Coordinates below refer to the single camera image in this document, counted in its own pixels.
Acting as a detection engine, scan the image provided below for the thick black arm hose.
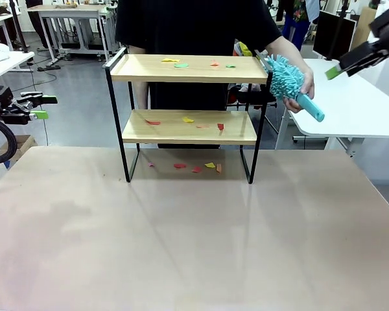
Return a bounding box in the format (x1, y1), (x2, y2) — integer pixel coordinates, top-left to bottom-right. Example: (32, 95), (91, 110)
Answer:
(0, 115), (19, 165)

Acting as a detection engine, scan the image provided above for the bystander in black trousers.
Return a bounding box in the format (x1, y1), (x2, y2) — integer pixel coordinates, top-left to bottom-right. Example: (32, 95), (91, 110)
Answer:
(25, 0), (53, 52)

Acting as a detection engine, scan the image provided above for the open cardboard box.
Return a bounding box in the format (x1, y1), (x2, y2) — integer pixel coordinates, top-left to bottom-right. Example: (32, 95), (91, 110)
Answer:
(0, 134), (38, 163)

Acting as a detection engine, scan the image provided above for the black office chair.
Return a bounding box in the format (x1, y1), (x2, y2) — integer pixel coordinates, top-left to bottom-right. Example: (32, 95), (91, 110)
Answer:
(225, 83), (278, 113)

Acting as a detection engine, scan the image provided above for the black monitor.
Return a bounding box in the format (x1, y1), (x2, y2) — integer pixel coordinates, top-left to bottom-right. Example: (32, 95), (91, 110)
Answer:
(312, 9), (357, 65)

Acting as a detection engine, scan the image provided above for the bystander in blue trousers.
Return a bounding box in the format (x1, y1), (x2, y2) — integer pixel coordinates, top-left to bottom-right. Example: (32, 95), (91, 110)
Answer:
(277, 0), (320, 61)

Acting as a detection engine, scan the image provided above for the person's right forearm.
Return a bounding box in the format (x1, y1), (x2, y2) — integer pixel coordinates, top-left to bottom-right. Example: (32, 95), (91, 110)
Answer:
(129, 45), (150, 110)

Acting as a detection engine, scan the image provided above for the teal microfibre duster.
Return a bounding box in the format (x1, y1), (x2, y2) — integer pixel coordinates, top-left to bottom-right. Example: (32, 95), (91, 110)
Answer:
(265, 54), (325, 123)

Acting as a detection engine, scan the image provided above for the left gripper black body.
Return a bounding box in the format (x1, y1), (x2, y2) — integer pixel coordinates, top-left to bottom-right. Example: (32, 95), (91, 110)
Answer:
(0, 86), (30, 126)

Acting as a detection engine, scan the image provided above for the black stand pole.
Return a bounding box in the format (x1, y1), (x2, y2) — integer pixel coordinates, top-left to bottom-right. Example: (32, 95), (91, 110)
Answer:
(9, 0), (32, 54)

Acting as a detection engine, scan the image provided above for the black frame wooden two-tier shelf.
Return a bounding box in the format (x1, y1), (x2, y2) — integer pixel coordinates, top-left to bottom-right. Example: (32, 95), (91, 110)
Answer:
(102, 47), (274, 185)

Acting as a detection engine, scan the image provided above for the yellow red bag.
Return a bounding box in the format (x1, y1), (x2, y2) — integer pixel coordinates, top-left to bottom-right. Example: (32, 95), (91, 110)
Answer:
(233, 41), (253, 58)

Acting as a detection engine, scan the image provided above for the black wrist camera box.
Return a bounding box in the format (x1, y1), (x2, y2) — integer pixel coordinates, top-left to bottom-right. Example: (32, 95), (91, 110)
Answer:
(368, 5), (389, 40)

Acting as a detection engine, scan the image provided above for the large white desk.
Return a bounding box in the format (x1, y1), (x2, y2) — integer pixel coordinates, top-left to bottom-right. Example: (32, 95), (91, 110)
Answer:
(275, 58), (389, 158)

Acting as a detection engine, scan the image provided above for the small white desk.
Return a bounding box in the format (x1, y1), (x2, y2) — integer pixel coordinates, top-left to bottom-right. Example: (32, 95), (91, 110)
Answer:
(0, 51), (36, 82)

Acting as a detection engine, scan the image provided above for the wood-top grey frame table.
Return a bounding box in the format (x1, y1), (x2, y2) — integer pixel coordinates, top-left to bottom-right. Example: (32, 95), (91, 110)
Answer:
(27, 3), (117, 64)

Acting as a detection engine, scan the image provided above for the person's left hand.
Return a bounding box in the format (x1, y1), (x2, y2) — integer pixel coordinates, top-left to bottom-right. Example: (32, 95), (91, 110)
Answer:
(282, 71), (315, 114)

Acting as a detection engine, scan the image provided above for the brown cardboard panel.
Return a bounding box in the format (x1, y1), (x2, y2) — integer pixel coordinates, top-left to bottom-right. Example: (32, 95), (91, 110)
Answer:
(349, 6), (382, 49)

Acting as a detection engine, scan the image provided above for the person in black shirt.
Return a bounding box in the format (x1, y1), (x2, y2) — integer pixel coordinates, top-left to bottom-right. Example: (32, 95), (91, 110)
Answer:
(115, 0), (283, 150)

